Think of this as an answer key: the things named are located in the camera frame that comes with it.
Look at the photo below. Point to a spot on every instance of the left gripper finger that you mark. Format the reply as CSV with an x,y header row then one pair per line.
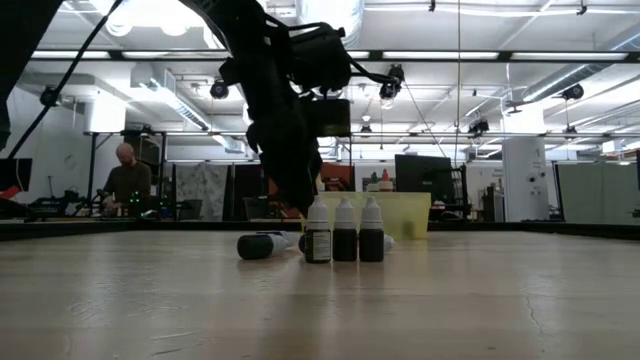
x,y
306,175
280,170

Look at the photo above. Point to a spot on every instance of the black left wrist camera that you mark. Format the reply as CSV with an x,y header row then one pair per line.
x,y
320,60

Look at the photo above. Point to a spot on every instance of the person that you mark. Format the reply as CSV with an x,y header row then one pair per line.
x,y
127,182

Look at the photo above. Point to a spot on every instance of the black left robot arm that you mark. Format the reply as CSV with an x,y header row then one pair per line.
x,y
20,40

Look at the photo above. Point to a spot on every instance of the large black monitor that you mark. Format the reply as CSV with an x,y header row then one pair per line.
x,y
425,175

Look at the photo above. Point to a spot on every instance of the small blue dropper bottle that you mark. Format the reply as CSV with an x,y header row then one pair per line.
x,y
389,243

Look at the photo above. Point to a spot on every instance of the distant black workstation frame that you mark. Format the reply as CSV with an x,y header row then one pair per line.
x,y
93,170

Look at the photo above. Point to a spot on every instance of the orange partition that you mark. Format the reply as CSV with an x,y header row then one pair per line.
x,y
342,175

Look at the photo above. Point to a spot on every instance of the white round column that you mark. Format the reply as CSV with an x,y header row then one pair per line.
x,y
525,175

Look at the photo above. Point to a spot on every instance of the small labelled dropper bottle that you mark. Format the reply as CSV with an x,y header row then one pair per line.
x,y
318,245

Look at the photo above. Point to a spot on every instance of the red strip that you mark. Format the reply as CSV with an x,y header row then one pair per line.
x,y
7,192

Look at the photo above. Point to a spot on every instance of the black ceiling spotlight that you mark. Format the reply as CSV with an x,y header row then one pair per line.
x,y
572,91
219,89
479,126
50,95
395,87

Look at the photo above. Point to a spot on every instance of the yellow translucent plastic bin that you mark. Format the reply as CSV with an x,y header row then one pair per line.
x,y
415,210

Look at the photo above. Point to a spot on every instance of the black rig bar with lights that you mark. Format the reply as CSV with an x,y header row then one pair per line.
x,y
550,55

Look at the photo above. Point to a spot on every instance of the small black monitor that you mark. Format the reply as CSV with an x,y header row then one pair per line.
x,y
15,175

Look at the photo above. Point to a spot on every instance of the black aluminium table frame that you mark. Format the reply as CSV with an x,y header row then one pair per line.
x,y
75,229

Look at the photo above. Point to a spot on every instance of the grey patterned curtain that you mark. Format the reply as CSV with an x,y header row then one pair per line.
x,y
205,185

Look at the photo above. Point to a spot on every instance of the silver round ceiling duct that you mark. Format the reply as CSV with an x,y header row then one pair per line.
x,y
350,12

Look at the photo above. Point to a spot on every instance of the large green food colouring bottle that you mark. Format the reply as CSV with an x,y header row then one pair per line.
x,y
372,188

